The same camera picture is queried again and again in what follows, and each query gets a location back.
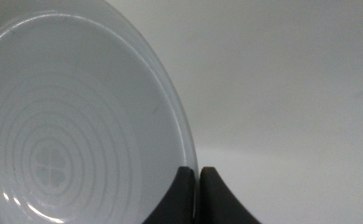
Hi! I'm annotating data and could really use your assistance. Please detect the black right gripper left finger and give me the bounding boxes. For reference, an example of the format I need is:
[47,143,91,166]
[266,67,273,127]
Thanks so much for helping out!
[142,166,198,224]

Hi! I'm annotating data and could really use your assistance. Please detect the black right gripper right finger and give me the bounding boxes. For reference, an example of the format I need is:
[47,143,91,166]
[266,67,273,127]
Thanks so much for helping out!
[196,167,262,224]

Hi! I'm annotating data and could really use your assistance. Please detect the grey shallow bowl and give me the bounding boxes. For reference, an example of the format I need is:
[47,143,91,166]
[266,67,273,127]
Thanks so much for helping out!
[0,0,200,224]

